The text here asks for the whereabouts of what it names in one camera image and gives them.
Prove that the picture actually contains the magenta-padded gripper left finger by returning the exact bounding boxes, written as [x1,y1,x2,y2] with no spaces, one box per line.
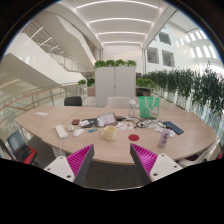
[43,143,95,187]

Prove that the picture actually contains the white chair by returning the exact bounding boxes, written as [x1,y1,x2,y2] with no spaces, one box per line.
[106,96,131,109]

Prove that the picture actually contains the printed booklet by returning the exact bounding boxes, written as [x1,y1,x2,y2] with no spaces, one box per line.
[96,112,118,128]

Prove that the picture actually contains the pale purple drink bottle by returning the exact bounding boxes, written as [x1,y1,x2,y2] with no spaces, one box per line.
[157,127,171,149]

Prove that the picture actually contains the black notebook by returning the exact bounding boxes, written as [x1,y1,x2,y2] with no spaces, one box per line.
[81,117,100,129]

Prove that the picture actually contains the white storage cabinet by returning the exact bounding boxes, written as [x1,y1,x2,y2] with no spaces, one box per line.
[94,65,137,108]

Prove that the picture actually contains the row of green plants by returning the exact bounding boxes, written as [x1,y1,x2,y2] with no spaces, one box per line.
[135,64,224,118]

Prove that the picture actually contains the white computer mouse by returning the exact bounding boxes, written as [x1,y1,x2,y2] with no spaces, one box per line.
[72,128,85,138]

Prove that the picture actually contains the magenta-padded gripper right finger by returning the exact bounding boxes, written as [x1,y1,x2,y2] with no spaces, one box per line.
[129,143,184,186]

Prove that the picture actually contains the black cable tangle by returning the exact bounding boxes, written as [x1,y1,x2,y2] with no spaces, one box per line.
[125,115,168,130]

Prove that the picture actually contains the colourful sticker sheet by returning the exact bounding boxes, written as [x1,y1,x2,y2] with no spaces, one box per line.
[115,121,134,131]

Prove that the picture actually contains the white power strip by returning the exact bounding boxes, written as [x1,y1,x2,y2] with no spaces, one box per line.
[54,124,69,140]

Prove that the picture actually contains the clear plastic shaker bottle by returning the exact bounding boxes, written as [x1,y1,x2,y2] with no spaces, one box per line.
[128,99,137,118]

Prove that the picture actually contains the black office chair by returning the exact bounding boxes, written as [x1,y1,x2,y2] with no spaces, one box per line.
[63,96,83,107]

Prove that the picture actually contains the green tote bag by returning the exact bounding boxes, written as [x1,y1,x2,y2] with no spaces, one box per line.
[138,96,161,120]

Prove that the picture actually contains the potted green plants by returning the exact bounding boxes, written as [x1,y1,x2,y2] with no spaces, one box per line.
[77,77,97,98]

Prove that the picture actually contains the pale yellow mug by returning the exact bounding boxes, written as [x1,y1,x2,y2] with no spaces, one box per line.
[99,125,118,141]

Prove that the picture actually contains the grey chair with red seat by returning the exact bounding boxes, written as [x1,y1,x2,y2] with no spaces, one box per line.
[0,129,38,166]

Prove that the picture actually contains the dark blue flat keyboard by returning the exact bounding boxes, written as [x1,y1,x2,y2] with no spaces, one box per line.
[162,120,185,136]

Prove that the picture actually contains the white power strip cable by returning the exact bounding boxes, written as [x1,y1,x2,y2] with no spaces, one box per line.
[58,137,67,158]

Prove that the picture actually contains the plants atop cabinet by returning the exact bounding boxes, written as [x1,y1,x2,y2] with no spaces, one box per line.
[93,59,138,69]

